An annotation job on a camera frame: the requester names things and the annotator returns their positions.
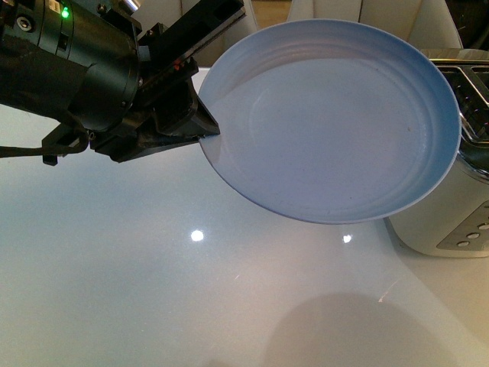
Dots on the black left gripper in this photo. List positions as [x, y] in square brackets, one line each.
[95, 85]

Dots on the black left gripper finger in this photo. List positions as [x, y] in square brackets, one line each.
[170, 51]

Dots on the light blue round plate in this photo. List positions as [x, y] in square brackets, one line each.
[330, 121]

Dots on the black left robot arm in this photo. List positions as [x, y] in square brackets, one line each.
[22, 70]

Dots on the beige chair on left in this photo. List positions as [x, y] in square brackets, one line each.
[207, 56]

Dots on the beige chair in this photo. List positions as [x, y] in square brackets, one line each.
[207, 56]
[425, 24]

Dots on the beige chair on right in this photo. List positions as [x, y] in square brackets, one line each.
[425, 24]

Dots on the white chrome two-slot toaster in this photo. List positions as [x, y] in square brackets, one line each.
[452, 221]

